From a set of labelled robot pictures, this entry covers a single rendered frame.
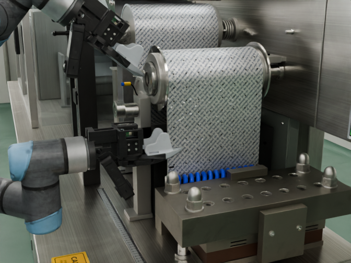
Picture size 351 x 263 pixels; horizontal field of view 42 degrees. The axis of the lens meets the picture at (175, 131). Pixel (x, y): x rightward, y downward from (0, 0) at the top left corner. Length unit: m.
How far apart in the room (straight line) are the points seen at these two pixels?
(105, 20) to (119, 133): 0.24
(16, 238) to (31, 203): 2.09
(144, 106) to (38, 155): 0.27
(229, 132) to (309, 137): 0.37
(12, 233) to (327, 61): 2.46
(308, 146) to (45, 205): 0.78
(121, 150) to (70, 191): 0.41
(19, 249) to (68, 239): 1.86
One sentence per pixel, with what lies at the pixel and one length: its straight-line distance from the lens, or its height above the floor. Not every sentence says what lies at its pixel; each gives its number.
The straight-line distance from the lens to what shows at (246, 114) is 1.08.
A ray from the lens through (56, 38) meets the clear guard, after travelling 1.96.
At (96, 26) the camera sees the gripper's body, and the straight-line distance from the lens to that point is 0.99.
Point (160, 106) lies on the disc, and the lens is 1.02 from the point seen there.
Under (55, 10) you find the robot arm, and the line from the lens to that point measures 0.97.
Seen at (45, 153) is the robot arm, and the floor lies 1.13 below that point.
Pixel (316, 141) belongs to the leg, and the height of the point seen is 1.02.
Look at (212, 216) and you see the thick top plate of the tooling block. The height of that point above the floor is 1.03.
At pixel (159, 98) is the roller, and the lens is 1.00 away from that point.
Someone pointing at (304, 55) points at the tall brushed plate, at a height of 1.30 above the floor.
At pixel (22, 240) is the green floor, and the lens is 3.02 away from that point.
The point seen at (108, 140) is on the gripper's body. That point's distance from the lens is 0.96.
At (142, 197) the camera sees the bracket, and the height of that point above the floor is 0.96.
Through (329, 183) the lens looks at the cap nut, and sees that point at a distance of 1.04.
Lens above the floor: 1.43
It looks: 16 degrees down
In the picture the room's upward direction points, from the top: straight up
